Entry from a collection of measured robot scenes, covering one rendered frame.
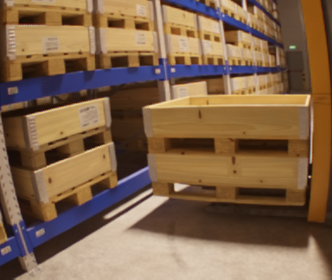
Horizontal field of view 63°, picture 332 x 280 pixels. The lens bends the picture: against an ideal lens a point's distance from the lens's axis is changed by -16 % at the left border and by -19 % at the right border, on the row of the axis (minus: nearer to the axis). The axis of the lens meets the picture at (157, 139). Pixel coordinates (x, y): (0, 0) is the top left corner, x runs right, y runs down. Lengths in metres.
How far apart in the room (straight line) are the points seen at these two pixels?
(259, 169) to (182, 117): 0.64
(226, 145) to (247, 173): 0.24
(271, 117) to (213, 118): 0.40
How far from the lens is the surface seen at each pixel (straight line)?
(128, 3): 2.78
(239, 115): 2.04
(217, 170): 2.19
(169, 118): 2.24
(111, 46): 2.49
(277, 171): 2.08
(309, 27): 2.02
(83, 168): 2.20
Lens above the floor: 1.08
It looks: 11 degrees down
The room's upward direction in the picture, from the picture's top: 6 degrees counter-clockwise
